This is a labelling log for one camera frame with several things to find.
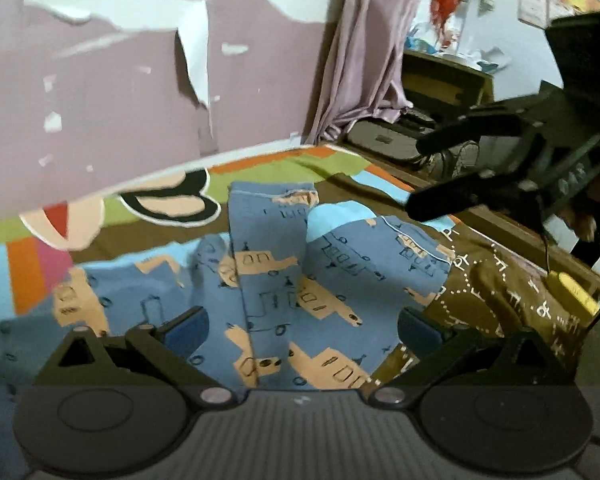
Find purple curtain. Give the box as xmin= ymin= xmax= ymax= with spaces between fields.
xmin=307 ymin=0 xmax=461 ymax=147

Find colourful printed blanket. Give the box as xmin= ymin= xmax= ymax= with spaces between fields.
xmin=0 ymin=144 xmax=583 ymax=391

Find black cable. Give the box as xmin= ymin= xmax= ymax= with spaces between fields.
xmin=536 ymin=200 xmax=555 ymax=277

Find grey suitcase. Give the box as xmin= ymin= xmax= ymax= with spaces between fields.
xmin=344 ymin=116 xmax=450 ymax=167

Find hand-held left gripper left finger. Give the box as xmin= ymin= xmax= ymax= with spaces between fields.
xmin=32 ymin=305 xmax=236 ymax=407

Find wooden desk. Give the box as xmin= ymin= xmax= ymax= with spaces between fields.
xmin=401 ymin=49 xmax=497 ymax=113

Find person's right hand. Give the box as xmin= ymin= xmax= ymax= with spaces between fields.
xmin=561 ymin=160 xmax=600 ymax=242

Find blue printed pants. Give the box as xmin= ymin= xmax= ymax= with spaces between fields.
xmin=0 ymin=181 xmax=456 ymax=392

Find white and blue plastic bags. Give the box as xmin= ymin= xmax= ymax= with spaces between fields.
xmin=404 ymin=20 xmax=512 ymax=75

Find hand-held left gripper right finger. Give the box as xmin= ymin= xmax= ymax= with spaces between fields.
xmin=367 ymin=306 xmax=579 ymax=408

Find yellow object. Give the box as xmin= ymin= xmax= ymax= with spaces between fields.
xmin=549 ymin=270 xmax=600 ymax=317

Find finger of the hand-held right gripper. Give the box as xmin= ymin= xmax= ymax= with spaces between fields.
xmin=415 ymin=97 xmax=544 ymax=157
xmin=406 ymin=169 xmax=542 ymax=222

